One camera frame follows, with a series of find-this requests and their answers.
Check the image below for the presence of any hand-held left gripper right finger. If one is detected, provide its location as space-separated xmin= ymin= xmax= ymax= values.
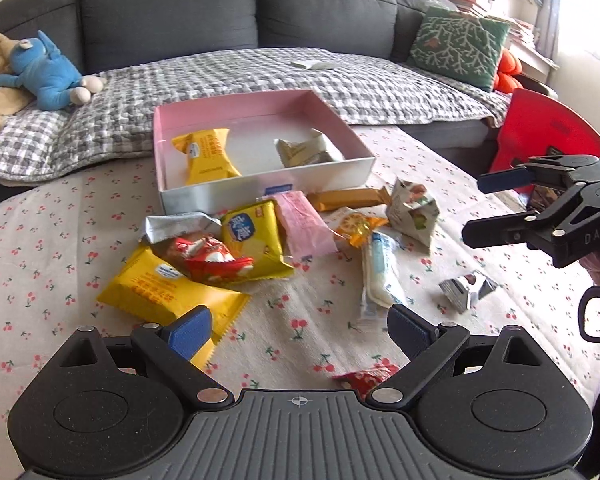
xmin=365 ymin=304 xmax=556 ymax=409

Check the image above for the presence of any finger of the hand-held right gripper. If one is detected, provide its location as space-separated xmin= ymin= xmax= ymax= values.
xmin=461 ymin=182 xmax=600 ymax=251
xmin=477 ymin=154 xmax=600 ymax=196

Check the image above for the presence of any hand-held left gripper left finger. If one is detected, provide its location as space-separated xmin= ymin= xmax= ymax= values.
xmin=45 ymin=305 xmax=233 ymax=409

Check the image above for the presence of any large yellow snack packet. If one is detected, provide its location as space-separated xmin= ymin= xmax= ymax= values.
xmin=96 ymin=245 xmax=251 ymax=373

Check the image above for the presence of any long white snack packet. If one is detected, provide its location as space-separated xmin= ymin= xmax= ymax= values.
xmin=361 ymin=230 xmax=407 ymax=321

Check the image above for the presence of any small silver snack packet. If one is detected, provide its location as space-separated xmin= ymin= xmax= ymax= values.
xmin=439 ymin=270 xmax=498 ymax=313

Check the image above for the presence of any red snack packet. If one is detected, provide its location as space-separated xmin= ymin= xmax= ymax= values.
xmin=331 ymin=364 xmax=403 ymax=393
xmin=167 ymin=234 xmax=255 ymax=286

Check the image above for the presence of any white nut packet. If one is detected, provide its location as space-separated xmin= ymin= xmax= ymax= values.
xmin=385 ymin=178 xmax=440 ymax=251

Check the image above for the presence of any orange fruit candy packet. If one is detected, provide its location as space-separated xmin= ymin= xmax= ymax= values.
xmin=327 ymin=208 xmax=391 ymax=248

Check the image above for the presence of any pink cardboard box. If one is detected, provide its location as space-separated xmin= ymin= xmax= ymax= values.
xmin=152 ymin=88 xmax=377 ymax=216

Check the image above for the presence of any pink snack bar packet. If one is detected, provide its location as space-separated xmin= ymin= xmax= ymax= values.
xmin=262 ymin=191 xmax=338 ymax=263

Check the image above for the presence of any red plastic chair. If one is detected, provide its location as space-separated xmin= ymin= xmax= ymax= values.
xmin=487 ymin=87 xmax=600 ymax=196

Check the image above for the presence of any grey foil snack packet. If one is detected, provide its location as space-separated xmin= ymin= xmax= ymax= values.
xmin=145 ymin=211 xmax=223 ymax=256

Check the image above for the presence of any cherry print tablecloth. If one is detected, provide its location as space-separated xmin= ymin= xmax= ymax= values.
xmin=0 ymin=122 xmax=600 ymax=480

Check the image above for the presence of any orange plush cushion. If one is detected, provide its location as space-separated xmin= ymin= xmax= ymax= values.
xmin=492 ymin=47 xmax=523 ymax=95

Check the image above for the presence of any yellow blue-label snack packet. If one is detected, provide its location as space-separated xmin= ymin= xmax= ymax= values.
xmin=221 ymin=200 xmax=295 ymax=281

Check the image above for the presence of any green branch-print cushion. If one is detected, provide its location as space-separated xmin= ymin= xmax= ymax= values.
xmin=406 ymin=2 xmax=511 ymax=93

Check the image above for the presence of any orange-brown snack bar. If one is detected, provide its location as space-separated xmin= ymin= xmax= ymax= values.
xmin=307 ymin=186 xmax=392 ymax=212

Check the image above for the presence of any small yellow snack packet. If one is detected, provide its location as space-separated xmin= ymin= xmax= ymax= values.
xmin=171 ymin=128 xmax=242 ymax=186

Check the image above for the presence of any stack of books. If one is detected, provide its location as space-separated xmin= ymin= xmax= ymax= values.
xmin=432 ymin=0 xmax=541 ymax=48

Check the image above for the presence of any beige crumpled snack packet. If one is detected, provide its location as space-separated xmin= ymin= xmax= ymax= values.
xmin=274 ymin=129 xmax=345 ymax=168

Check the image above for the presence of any white paper sheet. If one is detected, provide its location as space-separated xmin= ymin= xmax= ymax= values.
xmin=290 ymin=57 xmax=338 ymax=70

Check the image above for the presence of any grey gingham blanket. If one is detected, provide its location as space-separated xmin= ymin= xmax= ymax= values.
xmin=0 ymin=47 xmax=511 ymax=181

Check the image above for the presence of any blue plush toy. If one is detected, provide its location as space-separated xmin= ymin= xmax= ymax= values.
xmin=0 ymin=30 xmax=106 ymax=111

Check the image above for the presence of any dark grey sofa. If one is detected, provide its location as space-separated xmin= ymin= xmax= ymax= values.
xmin=0 ymin=0 xmax=501 ymax=161

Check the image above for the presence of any black cable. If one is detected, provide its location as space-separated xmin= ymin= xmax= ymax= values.
xmin=579 ymin=286 xmax=600 ymax=344

